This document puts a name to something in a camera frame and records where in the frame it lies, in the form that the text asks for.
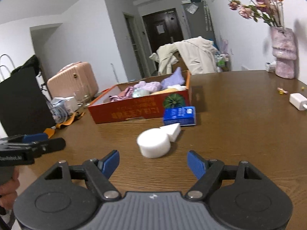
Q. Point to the small white box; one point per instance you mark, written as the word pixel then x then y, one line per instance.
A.
pixel 271 66

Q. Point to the green pleated ball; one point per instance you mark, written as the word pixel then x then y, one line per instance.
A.
pixel 174 100

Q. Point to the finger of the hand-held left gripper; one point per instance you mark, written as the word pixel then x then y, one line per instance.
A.
pixel 52 146
pixel 36 137

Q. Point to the white foam cylinder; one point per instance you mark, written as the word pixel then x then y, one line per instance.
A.
pixel 153 143

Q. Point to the orange cardboard box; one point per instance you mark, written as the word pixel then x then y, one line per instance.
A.
pixel 115 112

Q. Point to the pink marbled vase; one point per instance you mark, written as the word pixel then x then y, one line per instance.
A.
pixel 284 52

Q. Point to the pink scrunchie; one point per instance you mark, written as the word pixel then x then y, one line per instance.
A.
pixel 117 98
pixel 129 92

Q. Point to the white paper notice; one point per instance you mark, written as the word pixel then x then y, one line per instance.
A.
pixel 160 28

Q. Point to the cluttered small shelf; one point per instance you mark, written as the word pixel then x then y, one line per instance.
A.
pixel 221 62

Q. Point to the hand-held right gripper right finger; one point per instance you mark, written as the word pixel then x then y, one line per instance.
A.
pixel 195 165

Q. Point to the clear plastic bag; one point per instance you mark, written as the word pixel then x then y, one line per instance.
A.
pixel 191 8

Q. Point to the yellow soft sponge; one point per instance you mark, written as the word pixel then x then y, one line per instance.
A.
pixel 165 91

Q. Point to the dark entrance door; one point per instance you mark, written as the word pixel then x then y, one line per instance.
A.
pixel 168 28

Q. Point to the blue packet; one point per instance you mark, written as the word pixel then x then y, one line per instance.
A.
pixel 178 116

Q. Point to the white foam triangle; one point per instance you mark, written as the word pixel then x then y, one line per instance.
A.
pixel 174 131

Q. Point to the person's left hand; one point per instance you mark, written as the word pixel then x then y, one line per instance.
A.
pixel 12 189

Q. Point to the white charger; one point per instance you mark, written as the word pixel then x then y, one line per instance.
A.
pixel 297 100

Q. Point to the pink suitcase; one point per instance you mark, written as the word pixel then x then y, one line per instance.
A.
pixel 69 81

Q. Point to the white soft cloth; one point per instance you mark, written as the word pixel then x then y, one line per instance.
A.
pixel 179 88

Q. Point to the white coat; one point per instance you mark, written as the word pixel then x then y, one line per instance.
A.
pixel 199 55

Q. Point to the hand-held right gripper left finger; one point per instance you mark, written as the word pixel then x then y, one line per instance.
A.
pixel 111 163

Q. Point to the black paper bag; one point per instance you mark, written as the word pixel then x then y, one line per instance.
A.
pixel 21 105

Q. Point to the white electric device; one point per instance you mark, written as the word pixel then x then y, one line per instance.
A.
pixel 69 104

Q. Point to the brown cardboard carton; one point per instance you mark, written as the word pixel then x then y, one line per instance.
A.
pixel 178 63

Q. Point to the grey refrigerator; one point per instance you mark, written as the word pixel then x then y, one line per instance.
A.
pixel 199 24

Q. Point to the yellow wrapped candy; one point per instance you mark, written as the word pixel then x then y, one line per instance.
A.
pixel 281 91

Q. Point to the lilac fluffy cloth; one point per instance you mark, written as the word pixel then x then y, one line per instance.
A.
pixel 151 86

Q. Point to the clear glass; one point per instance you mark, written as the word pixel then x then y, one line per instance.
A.
pixel 84 99

